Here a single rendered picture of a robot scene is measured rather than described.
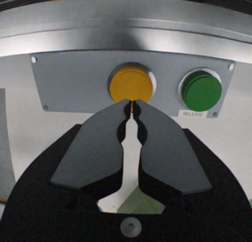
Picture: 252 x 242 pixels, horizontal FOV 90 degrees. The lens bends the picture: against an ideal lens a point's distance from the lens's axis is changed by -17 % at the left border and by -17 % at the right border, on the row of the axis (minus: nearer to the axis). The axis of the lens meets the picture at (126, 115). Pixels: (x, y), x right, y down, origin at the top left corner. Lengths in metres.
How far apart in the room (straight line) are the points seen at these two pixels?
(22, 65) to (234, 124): 0.44
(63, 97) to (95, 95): 0.04
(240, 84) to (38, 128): 0.42
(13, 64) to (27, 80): 0.04
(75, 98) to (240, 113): 0.32
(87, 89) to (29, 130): 0.26
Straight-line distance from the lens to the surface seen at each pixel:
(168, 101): 0.16
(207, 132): 0.35
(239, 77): 0.32
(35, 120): 0.36
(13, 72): 0.33
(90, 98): 0.16
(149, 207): 0.39
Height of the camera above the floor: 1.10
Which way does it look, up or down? 57 degrees down
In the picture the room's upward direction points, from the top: 176 degrees counter-clockwise
